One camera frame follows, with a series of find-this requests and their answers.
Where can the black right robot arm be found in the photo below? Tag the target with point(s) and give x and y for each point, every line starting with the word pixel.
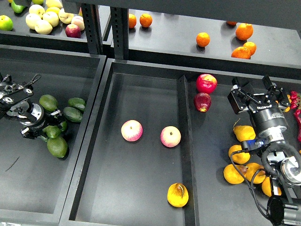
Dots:
pixel 281 161

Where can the green avocado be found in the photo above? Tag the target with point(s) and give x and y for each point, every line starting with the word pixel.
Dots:
pixel 52 131

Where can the black shelf post left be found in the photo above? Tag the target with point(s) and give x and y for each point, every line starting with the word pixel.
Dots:
pixel 92 28

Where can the pink apple right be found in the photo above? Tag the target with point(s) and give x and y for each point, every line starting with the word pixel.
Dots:
pixel 170 136

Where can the orange on shelf middle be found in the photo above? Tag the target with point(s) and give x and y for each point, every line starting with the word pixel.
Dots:
pixel 202 39

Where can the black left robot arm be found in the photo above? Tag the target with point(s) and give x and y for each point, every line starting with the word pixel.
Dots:
pixel 14 96

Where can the pale yellow pear centre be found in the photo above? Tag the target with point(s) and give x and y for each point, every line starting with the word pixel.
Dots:
pixel 51 17

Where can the large orange on shelf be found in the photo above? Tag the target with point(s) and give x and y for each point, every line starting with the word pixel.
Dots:
pixel 244 31

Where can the orange on shelf front right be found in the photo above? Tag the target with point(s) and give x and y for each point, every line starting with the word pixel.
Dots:
pixel 241 52

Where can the pale yellow pear left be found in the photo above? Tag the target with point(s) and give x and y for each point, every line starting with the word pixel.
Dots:
pixel 31 20

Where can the red chili peppers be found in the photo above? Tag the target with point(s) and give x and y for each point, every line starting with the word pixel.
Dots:
pixel 295 98

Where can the pale yellow pear back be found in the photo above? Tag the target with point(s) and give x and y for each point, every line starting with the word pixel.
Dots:
pixel 37 9

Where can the black left bin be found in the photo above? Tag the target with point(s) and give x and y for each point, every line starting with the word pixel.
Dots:
pixel 33 183

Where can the avocado top right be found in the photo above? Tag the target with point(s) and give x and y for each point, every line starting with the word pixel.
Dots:
pixel 77 103

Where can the yellow pear top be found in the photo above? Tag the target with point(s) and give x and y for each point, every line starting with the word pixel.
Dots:
pixel 243 132

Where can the black shelf post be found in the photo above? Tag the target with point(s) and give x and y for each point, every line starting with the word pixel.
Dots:
pixel 119 25
pixel 92 28

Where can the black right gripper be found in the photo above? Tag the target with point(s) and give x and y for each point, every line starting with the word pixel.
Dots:
pixel 242 95

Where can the bright red apple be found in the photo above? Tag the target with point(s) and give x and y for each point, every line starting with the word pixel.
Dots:
pixel 206 83

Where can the orange on shelf far left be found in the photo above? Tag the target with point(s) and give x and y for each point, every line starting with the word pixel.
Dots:
pixel 132 21

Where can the orange cherry tomato bunch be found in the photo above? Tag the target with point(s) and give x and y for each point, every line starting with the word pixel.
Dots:
pixel 289 99

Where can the avocado top left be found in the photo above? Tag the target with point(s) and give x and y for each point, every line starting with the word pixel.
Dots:
pixel 48 102

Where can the dark red apple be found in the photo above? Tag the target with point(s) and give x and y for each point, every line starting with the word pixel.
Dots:
pixel 202 102

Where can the black shelf post right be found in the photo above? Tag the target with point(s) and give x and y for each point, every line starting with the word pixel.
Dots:
pixel 119 25

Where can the black bin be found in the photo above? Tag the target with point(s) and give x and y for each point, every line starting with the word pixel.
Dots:
pixel 122 183
pixel 33 183

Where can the black bin divider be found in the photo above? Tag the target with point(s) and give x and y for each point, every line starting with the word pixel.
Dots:
pixel 191 213

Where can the pale yellow pear right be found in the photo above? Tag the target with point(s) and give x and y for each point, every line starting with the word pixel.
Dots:
pixel 65 17

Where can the red apple on shelf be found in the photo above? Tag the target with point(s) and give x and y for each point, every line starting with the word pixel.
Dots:
pixel 73 31

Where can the pink apple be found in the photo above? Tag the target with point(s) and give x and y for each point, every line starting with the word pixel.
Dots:
pixel 131 130
pixel 170 136

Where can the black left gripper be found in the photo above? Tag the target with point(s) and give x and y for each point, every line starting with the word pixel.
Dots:
pixel 36 118

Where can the pink apple left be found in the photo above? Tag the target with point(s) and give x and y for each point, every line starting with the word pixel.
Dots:
pixel 131 130

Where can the peach on shelf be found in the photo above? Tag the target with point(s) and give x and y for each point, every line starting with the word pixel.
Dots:
pixel 78 20

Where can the green apple on shelf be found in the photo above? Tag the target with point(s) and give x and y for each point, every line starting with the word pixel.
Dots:
pixel 6 24

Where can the orange on shelf small right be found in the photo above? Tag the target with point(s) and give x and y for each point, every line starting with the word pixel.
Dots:
pixel 251 46

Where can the pale yellow pear front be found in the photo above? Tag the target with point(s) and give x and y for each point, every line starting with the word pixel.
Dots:
pixel 43 27

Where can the pale yellow pear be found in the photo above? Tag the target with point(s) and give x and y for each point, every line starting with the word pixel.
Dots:
pixel 51 17
pixel 65 17
pixel 31 20
pixel 43 27
pixel 37 9

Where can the black middle bin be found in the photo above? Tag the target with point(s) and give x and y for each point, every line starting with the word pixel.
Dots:
pixel 122 183

